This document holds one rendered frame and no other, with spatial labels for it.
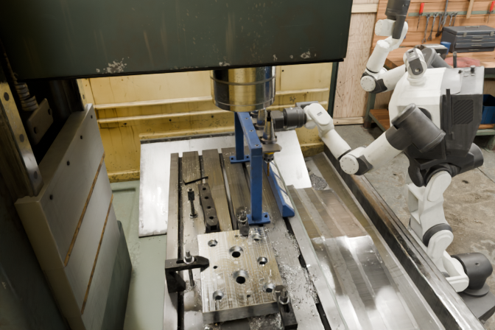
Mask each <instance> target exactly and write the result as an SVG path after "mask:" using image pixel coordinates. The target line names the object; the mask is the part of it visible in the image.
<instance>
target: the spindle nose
mask: <svg viewBox="0 0 495 330"><path fill-rule="evenodd" d="M209 74H210V75H209V76H210V86H211V97H212V102H213V103H214V105H216V106H217V107H218V108H220V109H223V110H226V111H230V112H237V113H247V112H254V111H258V110H263V109H265V108H268V107H269V106H271V105H272V104H273V103H274V101H275V94H276V66H268V67H256V68H245V69H223V70H211V71H209Z"/></svg>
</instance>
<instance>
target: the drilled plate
mask: <svg viewBox="0 0 495 330"><path fill-rule="evenodd" d="M252 232H253V233H254V234H250V233H252ZM250 233H249V234H250V235H252V236H250V235H249V234H248V235H249V236H250V238H249V237H248V236H245V237H248V238H245V239H244V238H242V239H241V238H240V237H241V236H243V235H241V234H240V232H239V230H236V231H225V232H219V233H212V234H202V235H197V238H198V250H199V256H204V257H206V258H207V259H211V261H210V263H209V264H210V265H209V266H206V267H202V268H200V286H201V298H202V311H203V324H208V323H217V322H222V321H227V320H235V319H240V318H246V317H254V316H259V315H268V314H272V313H278V312H279V309H278V304H277V301H276V298H275V293H274V289H275V287H274V286H275V285H283V282H282V279H281V275H280V272H279V269H278V265H277V262H276V260H275V255H274V252H273V248H272V245H271V243H270V238H269V236H268V232H267V229H266V227H260V228H250ZM235 236H237V237H236V239H234V238H235ZM213 238H214V240H211V239H213ZM237 238H238V239H237ZM215 239H216V240H219V242H218V241H216V240H215ZM243 239H244V240H243ZM251 240H252V241H251ZM253 240H254V241H260V240H261V241H260V242H253ZM241 242H242V243H241ZM245 245H246V246H245ZM214 246H216V247H214ZM230 246H231V247H230ZM244 248H245V250H244ZM256 258H257V259H256ZM255 260H256V261H255ZM235 265H236V266H235ZM263 265H264V266H263ZM260 266H261V267H260ZM257 268H258V269H257ZM238 269H239V270H238ZM240 269H244V270H240ZM234 270H235V273H234V274H232V272H233V271H234ZM246 270H248V273H247V271H246ZM265 270H266V272H265ZM269 270H271V275H270V271H269ZM262 271H263V272H262ZM221 272H222V274H219V273H221ZM231 274H232V276H231ZM249 275H251V277H250V276H249ZM211 277H212V278H211ZM260 278H264V279H261V280H260ZM266 278H267V279H266ZM229 279H230V280H229ZM251 279H253V280H251ZM268 281H272V282H271V283H268ZM234 282H235V284H234ZM246 282H247V283H246ZM249 282H250V283H249ZM263 282H264V283H265V284H264V283H263ZM262 283H263V284H262ZM273 283H275V284H273ZM244 284H246V285H244ZM237 285H238V286H237ZM218 287H219V288H218ZM237 287H238V288H237ZM260 287H263V288H262V289H261V288H260ZM220 288H222V289H220ZM259 288H260V289H259ZM218 289H220V290H218ZM214 290H215V292H214ZM221 290H222V291H221ZM223 290H224V291H223ZM247 291H248V292H247ZM264 291H265V292H267V293H264ZM250 292H251V294H248V293H250ZM272 292H273V293H272ZM256 293H258V294H256ZM268 293H269V294H268ZM240 295H243V296H240ZM249 297H250V298H251V299H252V300H251V299H249ZM212 299H213V300H212ZM217 300H222V301H221V302H220V301H218V302H217ZM215 301H216V302H215Z"/></svg>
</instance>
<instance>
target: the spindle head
mask: <svg viewBox="0 0 495 330"><path fill-rule="evenodd" d="M352 6H353V0H0V37H1V41H2V43H3V45H4V49H5V52H6V54H7V58H8V60H9V62H10V66H11V69H12V71H13V75H14V76H15V78H16V79H17V80H16V81H17V83H31V82H43V81H54V80H76V79H88V78H99V77H121V76H133V75H144V74H166V73H178V72H189V71H211V70H223V69H245V68H256V67H268V66H290V65H301V64H313V63H335V62H344V59H343V58H346V55H347V48H348V36H349V30H350V24H351V12H352Z"/></svg>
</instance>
